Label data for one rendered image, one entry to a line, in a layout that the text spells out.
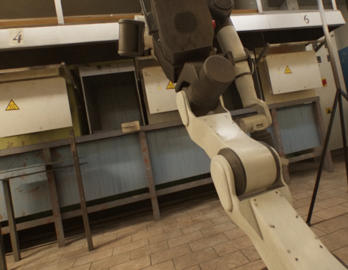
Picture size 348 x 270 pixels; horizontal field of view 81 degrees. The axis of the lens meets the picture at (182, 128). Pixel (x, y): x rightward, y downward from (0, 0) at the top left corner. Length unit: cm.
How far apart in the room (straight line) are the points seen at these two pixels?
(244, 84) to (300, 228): 57
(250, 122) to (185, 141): 116
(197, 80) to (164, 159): 132
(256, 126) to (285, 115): 162
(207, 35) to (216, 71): 20
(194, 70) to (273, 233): 53
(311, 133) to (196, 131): 207
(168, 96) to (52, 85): 92
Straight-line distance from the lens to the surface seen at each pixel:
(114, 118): 250
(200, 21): 87
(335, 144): 362
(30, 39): 187
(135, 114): 249
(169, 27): 84
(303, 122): 265
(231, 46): 98
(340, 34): 483
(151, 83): 182
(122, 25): 103
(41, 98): 192
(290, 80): 238
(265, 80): 236
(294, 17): 243
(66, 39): 181
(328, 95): 363
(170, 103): 180
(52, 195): 203
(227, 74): 70
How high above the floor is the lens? 69
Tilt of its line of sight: 2 degrees up
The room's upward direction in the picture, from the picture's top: 11 degrees counter-clockwise
